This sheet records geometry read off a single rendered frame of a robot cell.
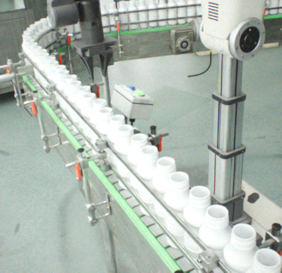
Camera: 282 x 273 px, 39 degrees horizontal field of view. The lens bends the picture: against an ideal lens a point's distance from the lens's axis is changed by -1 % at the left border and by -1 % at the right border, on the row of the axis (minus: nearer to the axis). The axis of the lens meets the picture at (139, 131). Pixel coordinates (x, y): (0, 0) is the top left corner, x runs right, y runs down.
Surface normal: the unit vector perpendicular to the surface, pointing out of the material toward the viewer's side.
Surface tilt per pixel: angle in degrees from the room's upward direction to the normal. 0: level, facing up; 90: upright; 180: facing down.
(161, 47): 90
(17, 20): 90
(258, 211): 0
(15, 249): 0
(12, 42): 90
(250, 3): 101
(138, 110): 90
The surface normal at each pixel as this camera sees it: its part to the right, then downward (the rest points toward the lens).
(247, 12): 0.47, 0.55
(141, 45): 0.17, 0.47
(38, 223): -0.07, -0.87
